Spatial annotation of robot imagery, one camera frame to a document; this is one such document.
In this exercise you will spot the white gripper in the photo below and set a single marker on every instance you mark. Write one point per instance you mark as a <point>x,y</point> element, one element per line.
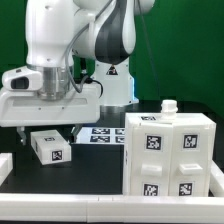
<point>20,109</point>

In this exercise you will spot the small white tagged box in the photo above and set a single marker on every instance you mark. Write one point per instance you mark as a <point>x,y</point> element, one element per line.
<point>50,147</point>

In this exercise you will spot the white door panel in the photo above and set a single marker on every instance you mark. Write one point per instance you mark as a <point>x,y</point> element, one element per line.
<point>150,162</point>
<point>191,160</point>

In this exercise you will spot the white cabinet body box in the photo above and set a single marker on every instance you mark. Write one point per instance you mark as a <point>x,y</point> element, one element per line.
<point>169,115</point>

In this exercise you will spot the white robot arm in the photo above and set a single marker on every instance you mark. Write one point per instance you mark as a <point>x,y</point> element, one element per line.
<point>44,92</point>

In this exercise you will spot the white base tag sheet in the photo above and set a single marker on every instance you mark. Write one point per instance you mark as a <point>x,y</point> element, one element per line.
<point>101,135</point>

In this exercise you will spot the white left fence rail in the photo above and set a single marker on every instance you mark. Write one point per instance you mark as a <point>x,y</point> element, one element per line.
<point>6,166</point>

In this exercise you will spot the white fence rail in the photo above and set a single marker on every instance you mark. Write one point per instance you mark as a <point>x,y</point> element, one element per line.
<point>123,209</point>
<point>216,181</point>
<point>6,166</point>

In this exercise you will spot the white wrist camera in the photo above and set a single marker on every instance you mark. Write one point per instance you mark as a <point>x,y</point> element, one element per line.
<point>22,79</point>

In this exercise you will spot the white front fence rail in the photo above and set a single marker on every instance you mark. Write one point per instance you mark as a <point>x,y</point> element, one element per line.
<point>123,209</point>

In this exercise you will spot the white right fence rail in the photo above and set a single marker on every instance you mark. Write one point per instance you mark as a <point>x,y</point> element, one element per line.
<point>216,181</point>

